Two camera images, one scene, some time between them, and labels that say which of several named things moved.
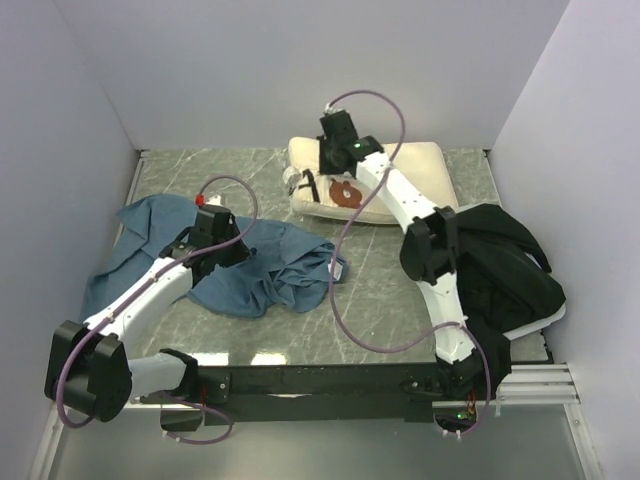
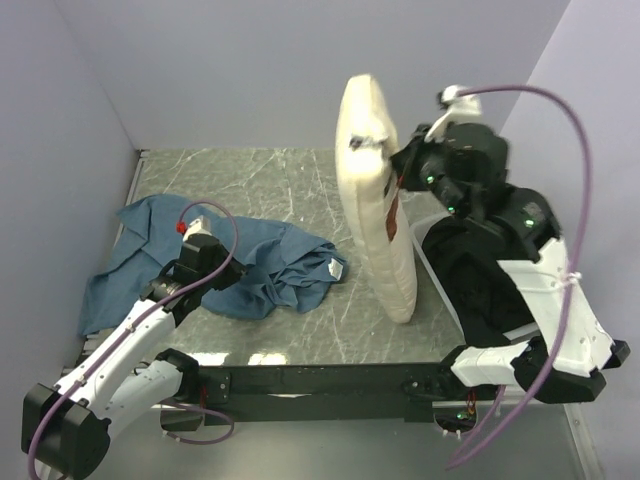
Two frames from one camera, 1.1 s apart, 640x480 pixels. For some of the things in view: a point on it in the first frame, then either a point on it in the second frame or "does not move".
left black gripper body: (232, 253) -> (229, 276)
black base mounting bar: (318, 393) does not move
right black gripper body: (327, 162) -> (426, 169)
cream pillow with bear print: (338, 196) -> (372, 196)
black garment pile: (504, 279) does not move
